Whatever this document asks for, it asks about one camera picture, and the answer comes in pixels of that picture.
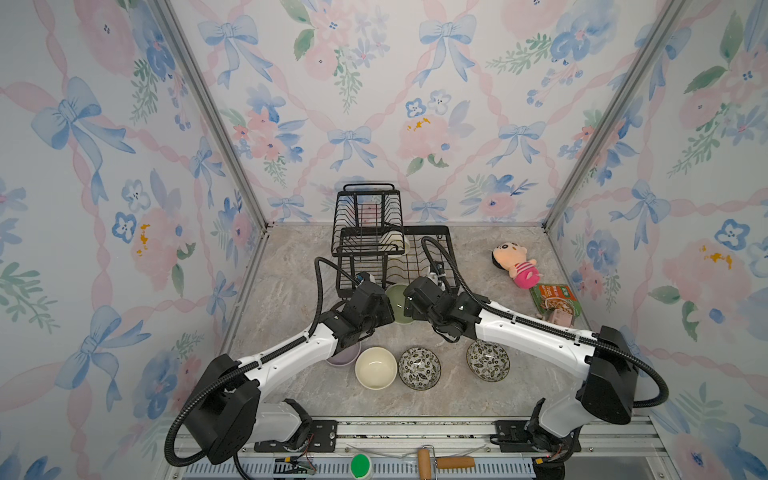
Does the light green bowl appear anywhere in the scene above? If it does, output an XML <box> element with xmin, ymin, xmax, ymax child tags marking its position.
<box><xmin>386</xmin><ymin>283</ymin><xmax>413</xmax><ymax>325</ymax></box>

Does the lavender bowl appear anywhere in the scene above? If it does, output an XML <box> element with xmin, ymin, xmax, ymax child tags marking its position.
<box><xmin>326</xmin><ymin>343</ymin><xmax>362</xmax><ymax>367</ymax></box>

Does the black wire dish rack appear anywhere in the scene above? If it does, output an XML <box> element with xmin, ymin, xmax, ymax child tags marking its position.
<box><xmin>331</xmin><ymin>182</ymin><xmax>459</xmax><ymax>298</ymax></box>

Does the cream speckled bowl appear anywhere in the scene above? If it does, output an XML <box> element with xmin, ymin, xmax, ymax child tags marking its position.
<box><xmin>381</xmin><ymin>230</ymin><xmax>408</xmax><ymax>257</ymax></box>

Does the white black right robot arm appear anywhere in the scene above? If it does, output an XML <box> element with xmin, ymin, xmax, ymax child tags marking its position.
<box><xmin>404</xmin><ymin>278</ymin><xmax>638</xmax><ymax>453</ymax></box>

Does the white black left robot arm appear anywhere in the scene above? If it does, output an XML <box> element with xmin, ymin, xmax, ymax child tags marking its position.
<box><xmin>164</xmin><ymin>291</ymin><xmax>394</xmax><ymax>467</ymax></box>

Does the cream white bowl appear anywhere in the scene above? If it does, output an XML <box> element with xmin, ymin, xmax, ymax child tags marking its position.
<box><xmin>355</xmin><ymin>347</ymin><xmax>398</xmax><ymax>391</ymax></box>

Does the left black floral bowl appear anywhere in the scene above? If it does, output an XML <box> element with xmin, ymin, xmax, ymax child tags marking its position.
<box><xmin>398</xmin><ymin>347</ymin><xmax>442</xmax><ymax>391</ymax></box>

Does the black floral bowl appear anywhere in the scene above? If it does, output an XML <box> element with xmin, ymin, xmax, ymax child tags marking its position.
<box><xmin>465</xmin><ymin>340</ymin><xmax>511</xmax><ymax>383</ymax></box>
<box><xmin>398</xmin><ymin>347</ymin><xmax>442</xmax><ymax>391</ymax></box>

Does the right black floral bowl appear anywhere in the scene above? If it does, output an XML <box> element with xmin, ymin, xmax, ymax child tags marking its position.
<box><xmin>465</xmin><ymin>340</ymin><xmax>511</xmax><ymax>383</ymax></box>

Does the pink plush doll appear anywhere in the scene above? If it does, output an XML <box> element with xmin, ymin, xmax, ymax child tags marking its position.
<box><xmin>492</xmin><ymin>242</ymin><xmax>541</xmax><ymax>290</ymax></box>

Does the green red soup packet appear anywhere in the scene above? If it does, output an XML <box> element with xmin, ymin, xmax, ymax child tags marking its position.
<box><xmin>530</xmin><ymin>283</ymin><xmax>582</xmax><ymax>318</ymax></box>

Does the green round button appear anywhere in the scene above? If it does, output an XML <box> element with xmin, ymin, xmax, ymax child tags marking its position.
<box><xmin>349</xmin><ymin>454</ymin><xmax>373</xmax><ymax>480</ymax></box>

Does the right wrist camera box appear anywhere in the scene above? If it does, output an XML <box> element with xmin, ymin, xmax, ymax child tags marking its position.
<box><xmin>406</xmin><ymin>277</ymin><xmax>445</xmax><ymax>305</ymax></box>

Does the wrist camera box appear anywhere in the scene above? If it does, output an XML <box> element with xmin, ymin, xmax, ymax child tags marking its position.
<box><xmin>350</xmin><ymin>280</ymin><xmax>386</xmax><ymax>314</ymax></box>
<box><xmin>406</xmin><ymin>277</ymin><xmax>445</xmax><ymax>305</ymax></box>

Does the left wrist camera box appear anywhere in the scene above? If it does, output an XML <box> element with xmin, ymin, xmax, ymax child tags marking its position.
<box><xmin>350</xmin><ymin>280</ymin><xmax>386</xmax><ymax>314</ymax></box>

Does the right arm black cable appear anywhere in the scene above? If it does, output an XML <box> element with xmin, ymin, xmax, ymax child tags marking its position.
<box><xmin>419</xmin><ymin>236</ymin><xmax>670</xmax><ymax>409</ymax></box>

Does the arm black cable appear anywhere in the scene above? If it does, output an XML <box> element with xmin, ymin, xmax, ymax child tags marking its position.
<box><xmin>163</xmin><ymin>256</ymin><xmax>361</xmax><ymax>468</ymax></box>
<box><xmin>419</xmin><ymin>236</ymin><xmax>670</xmax><ymax>409</ymax></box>

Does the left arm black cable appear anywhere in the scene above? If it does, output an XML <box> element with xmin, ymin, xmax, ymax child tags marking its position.
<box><xmin>163</xmin><ymin>256</ymin><xmax>361</xmax><ymax>468</ymax></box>

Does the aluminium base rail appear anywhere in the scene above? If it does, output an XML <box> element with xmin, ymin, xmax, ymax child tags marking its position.
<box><xmin>158</xmin><ymin>415</ymin><xmax>679</xmax><ymax>480</ymax></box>

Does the wooden handled tool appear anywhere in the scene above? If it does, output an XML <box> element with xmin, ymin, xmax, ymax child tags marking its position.
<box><xmin>417</xmin><ymin>445</ymin><xmax>476</xmax><ymax>480</ymax></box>

